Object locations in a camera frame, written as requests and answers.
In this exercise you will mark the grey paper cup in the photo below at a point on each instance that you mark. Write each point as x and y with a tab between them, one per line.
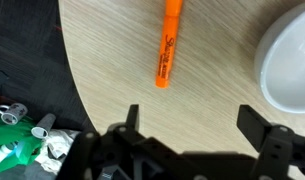
43	126

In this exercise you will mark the green plastic bag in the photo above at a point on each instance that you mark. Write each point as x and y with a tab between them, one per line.
15	143

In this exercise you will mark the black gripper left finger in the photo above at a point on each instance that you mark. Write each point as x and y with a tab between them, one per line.
133	118

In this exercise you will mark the white ceramic bowl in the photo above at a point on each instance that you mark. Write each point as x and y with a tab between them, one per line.
288	63

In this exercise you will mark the orange Sharpie marker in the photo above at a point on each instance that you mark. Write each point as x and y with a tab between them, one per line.
169	43

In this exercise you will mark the crumpled white paper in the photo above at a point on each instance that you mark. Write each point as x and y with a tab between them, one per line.
57	146

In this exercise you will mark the patterned white mug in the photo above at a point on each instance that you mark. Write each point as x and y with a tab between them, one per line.
12	112

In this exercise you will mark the white plastic bottle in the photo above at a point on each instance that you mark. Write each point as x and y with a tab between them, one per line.
0	154

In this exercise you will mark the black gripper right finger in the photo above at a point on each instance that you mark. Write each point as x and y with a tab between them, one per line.
253	126

